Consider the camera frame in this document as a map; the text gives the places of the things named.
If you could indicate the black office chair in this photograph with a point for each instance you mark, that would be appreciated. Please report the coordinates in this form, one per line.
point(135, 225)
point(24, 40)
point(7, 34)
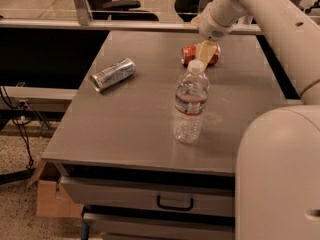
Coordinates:
point(119, 10)

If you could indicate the top drawer with black handle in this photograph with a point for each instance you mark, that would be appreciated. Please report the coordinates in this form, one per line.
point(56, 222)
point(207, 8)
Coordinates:
point(149, 196)

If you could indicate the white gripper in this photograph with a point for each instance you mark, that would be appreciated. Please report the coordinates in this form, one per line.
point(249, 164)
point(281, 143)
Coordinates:
point(210, 27)

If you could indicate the grey metal drawer cabinet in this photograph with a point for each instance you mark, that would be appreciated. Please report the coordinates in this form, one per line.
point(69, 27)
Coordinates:
point(125, 132)

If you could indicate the red coke can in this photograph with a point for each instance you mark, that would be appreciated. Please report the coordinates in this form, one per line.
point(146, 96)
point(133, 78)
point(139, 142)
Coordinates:
point(189, 53)

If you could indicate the clear plastic water bottle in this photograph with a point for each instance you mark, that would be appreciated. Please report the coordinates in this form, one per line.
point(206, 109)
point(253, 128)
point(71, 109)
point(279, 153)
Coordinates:
point(190, 102)

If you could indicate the lower grey drawer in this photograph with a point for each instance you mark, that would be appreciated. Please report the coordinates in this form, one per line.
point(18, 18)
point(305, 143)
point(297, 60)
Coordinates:
point(114, 227)

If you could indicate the metal glass railing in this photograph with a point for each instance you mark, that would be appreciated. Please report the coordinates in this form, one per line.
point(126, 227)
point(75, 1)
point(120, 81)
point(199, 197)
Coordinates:
point(83, 20)

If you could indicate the cardboard box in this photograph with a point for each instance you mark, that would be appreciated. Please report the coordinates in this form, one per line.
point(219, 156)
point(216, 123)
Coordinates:
point(52, 199)

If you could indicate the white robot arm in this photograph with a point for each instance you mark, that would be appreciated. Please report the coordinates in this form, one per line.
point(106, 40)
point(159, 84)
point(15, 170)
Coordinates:
point(277, 173)

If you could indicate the silver blue energy drink can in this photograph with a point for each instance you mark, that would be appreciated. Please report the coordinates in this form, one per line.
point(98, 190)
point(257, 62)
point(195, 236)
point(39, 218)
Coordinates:
point(112, 75)

